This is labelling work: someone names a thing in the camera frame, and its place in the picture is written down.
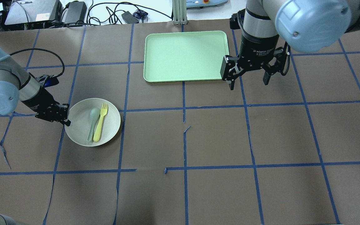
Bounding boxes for light green tray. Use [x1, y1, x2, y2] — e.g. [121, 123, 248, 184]
[144, 30, 229, 83]

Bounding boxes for black power adapter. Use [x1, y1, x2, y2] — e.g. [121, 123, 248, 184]
[62, 1, 87, 24]

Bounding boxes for white round plate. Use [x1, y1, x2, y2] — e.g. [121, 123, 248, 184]
[65, 98, 121, 147]

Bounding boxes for pale green plastic spoon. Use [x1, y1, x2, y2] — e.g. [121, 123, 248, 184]
[87, 108, 100, 142]

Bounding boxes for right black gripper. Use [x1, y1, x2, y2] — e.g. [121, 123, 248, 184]
[227, 32, 279, 91]

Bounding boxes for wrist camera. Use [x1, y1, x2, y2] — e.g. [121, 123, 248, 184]
[220, 55, 239, 83]
[35, 74, 59, 88]

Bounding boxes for black laptop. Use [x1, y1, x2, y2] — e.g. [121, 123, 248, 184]
[5, 0, 62, 26]

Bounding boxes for aluminium frame post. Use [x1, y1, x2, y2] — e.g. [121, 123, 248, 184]
[172, 0, 188, 25]

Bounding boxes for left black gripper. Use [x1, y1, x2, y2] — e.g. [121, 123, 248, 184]
[21, 89, 71, 127]

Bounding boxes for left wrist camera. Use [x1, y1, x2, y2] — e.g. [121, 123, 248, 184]
[35, 74, 59, 88]

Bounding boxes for yellow plastic fork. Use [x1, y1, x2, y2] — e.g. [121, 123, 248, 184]
[93, 103, 108, 142]

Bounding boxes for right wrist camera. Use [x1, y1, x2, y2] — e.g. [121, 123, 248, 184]
[220, 55, 239, 83]

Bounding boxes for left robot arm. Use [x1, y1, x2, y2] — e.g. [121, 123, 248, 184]
[0, 48, 71, 126]

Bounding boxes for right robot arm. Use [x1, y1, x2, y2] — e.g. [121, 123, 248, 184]
[220, 0, 360, 90]

